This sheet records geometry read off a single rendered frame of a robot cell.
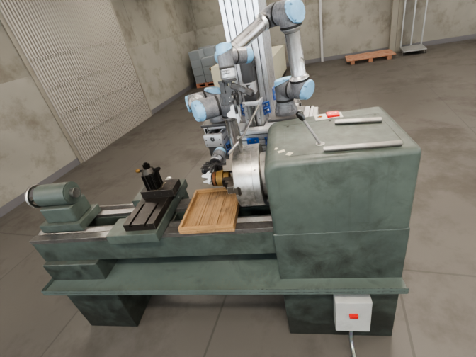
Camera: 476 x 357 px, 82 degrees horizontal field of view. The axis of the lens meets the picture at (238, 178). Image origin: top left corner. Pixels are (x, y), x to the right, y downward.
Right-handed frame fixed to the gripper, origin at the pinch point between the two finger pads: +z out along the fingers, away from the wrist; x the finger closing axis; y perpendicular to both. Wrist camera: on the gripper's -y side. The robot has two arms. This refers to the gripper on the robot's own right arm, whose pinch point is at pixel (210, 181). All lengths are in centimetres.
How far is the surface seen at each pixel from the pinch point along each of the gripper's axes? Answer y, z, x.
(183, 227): 15.9, 14.5, -17.8
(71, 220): 92, 6, -15
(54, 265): 110, 19, -41
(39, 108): 358, -265, 6
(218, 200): 2.8, -10.7, -19.7
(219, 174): -5.6, -1.0, 3.2
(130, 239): 44, 21, -18
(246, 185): -21.1, 11.7, 3.7
